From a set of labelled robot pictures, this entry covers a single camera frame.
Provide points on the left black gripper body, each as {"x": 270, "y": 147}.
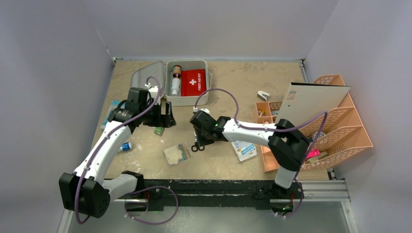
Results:
{"x": 152, "y": 118}

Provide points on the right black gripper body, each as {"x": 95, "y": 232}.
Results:
{"x": 202, "y": 136}

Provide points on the beige gauze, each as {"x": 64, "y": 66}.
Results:
{"x": 176, "y": 154}

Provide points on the white plastic bottle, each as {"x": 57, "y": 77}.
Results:
{"x": 175, "y": 86}

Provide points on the light blue wipes packet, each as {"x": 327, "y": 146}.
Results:
{"x": 114, "y": 104}

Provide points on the blue white mask packet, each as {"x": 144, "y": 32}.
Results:
{"x": 244, "y": 150}

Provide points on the red first aid pouch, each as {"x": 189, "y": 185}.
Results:
{"x": 193, "y": 82}

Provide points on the brown bottle orange cap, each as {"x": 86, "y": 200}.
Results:
{"x": 176, "y": 73}

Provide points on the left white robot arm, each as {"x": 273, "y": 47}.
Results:
{"x": 85, "y": 190}

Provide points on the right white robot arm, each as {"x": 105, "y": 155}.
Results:
{"x": 287, "y": 144}

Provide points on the small green medicine box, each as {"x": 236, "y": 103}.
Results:
{"x": 159, "y": 131}

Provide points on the blue white ointment tube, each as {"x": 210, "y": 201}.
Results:
{"x": 126, "y": 147}

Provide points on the orange compartment tray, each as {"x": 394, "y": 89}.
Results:
{"x": 265, "y": 113}

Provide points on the white board folder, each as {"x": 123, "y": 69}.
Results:
{"x": 304, "y": 101}

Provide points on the pink highlighter marker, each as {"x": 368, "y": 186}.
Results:
{"x": 313, "y": 153}

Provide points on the orange plastic file rack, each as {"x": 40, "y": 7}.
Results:
{"x": 342, "y": 137}

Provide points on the black handled scissors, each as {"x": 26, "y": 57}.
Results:
{"x": 198, "y": 145}

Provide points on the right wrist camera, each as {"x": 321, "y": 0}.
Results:
{"x": 195, "y": 110}

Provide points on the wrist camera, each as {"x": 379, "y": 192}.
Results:
{"x": 154, "y": 90}
{"x": 195, "y": 110}

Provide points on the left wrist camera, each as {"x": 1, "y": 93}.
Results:
{"x": 154, "y": 90}

